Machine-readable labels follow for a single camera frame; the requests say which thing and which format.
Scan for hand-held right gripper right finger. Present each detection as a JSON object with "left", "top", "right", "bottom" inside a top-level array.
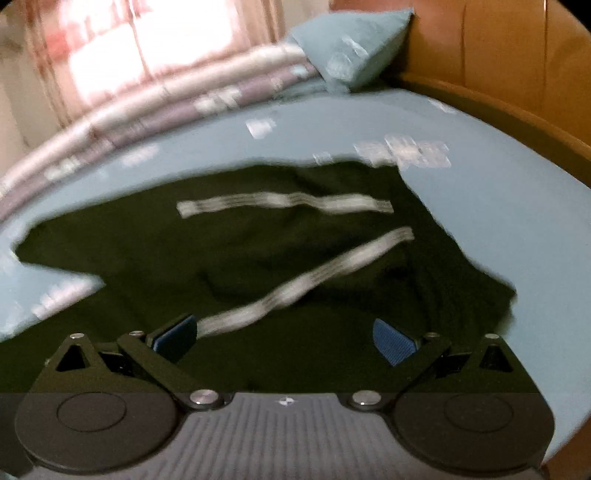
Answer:
[{"left": 346, "top": 318, "right": 516, "bottom": 412}]

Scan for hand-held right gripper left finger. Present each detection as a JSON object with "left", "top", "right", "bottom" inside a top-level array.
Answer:
[{"left": 43, "top": 313, "right": 230, "bottom": 412}]

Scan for black pants with white drawstring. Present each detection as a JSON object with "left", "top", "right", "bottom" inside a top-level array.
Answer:
[{"left": 0, "top": 161, "right": 518, "bottom": 398}]

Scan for pink purple floral quilt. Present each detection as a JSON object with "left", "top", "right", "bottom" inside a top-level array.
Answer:
[{"left": 0, "top": 41, "right": 324, "bottom": 222}]

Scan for teal printed pillow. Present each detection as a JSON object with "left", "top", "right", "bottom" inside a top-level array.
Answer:
[{"left": 291, "top": 9, "right": 414, "bottom": 95}]

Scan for pink floral curtain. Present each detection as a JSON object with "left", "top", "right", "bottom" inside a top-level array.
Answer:
[{"left": 0, "top": 0, "right": 331, "bottom": 153}]

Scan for wooden headboard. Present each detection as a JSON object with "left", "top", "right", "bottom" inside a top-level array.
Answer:
[{"left": 330, "top": 0, "right": 591, "bottom": 185}]

